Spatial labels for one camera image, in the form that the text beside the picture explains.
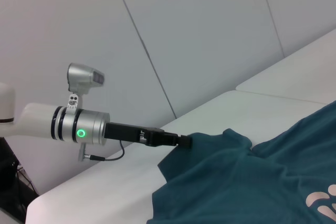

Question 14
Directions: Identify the left gripper cable with plug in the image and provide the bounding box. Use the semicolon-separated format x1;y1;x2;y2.
77;140;125;162

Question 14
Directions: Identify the teal t-shirt with FREE print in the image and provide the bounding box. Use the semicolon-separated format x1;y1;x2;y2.
146;100;336;224

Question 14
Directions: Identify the black equipment rack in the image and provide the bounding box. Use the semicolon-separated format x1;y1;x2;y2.
0;137;40;222

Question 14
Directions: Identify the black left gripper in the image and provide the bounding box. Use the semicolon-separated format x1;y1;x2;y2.
104;122;194;150

